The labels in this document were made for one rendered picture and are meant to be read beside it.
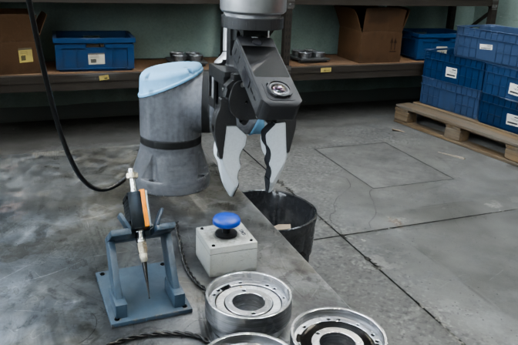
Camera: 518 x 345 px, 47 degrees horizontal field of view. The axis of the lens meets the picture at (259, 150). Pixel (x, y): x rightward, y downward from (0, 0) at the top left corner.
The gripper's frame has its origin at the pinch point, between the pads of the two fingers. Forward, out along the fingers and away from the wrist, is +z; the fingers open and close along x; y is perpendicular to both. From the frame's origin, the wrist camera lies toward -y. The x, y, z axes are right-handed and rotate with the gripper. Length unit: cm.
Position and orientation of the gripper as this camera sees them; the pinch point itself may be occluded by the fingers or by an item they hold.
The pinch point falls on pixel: (252, 185)
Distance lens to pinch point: 71.8
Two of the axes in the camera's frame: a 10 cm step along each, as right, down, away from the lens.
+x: -9.3, 0.8, -3.6
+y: -3.7, -3.1, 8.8
